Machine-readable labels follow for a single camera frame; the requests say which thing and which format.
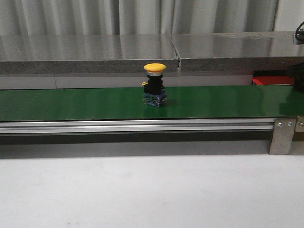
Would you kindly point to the yellow mushroom push button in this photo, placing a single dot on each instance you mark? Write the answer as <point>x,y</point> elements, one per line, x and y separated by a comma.
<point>154,91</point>

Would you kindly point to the white pleated curtain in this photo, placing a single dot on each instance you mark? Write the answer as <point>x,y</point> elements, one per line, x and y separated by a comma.
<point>108,17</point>

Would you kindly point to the red plastic tray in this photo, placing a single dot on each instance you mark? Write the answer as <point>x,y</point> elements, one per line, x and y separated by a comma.
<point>272,80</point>

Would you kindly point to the grey stone countertop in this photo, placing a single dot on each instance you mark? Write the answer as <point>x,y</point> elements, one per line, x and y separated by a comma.
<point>92,61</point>

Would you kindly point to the green conveyor belt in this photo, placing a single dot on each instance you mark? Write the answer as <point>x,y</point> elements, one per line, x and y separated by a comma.
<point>127,103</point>

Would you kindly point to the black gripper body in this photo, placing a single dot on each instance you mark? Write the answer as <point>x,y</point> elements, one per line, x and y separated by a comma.
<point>297,72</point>

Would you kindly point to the steel conveyor support bracket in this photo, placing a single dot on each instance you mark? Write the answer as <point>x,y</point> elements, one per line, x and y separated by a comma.
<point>281,137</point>

